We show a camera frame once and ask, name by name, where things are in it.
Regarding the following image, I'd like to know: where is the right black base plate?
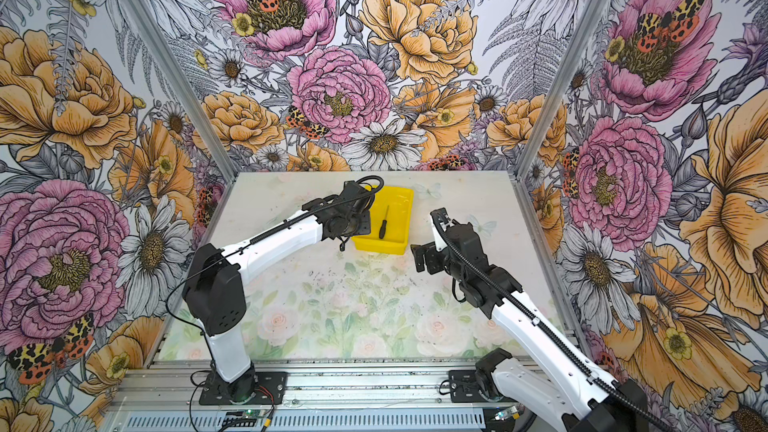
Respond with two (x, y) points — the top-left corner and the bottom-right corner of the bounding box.
(440, 369), (514, 403)

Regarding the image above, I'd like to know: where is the aluminium rail frame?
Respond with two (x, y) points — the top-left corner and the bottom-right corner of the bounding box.
(108, 359), (475, 412)

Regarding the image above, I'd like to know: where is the white vented cable duct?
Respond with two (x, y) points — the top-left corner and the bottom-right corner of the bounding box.
(112, 407), (486, 431)

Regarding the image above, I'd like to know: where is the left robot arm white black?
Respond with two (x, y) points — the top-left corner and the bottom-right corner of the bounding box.
(182, 175), (384, 404)

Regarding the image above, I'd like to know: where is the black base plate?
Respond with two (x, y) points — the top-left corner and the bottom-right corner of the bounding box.
(440, 369), (514, 403)
(199, 371), (288, 406)

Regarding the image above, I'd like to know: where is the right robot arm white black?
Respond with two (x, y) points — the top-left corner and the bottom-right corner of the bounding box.
(411, 209), (653, 431)

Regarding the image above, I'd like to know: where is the left black cable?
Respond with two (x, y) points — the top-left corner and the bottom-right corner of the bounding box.
(165, 175), (385, 367)

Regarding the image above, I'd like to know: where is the yellow plastic bin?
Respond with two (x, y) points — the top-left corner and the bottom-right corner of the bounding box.
(352, 186), (414, 256)

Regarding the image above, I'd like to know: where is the aluminium corner post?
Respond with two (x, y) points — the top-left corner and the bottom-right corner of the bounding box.
(118, 0), (237, 185)
(515, 0), (610, 182)

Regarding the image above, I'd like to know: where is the right aluminium corner post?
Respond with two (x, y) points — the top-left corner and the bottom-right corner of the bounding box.
(515, 0), (610, 182)

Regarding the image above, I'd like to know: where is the small black screwdriver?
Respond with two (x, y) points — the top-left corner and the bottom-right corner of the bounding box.
(378, 205), (390, 240)

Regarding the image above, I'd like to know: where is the left aluminium corner post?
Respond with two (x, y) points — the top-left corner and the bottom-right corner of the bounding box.
(118, 0), (237, 185)

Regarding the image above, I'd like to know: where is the right black corrugated cable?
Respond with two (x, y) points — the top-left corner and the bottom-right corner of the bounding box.
(430, 208), (679, 432)

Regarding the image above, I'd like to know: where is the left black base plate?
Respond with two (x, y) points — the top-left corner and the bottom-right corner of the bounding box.
(199, 371), (288, 406)

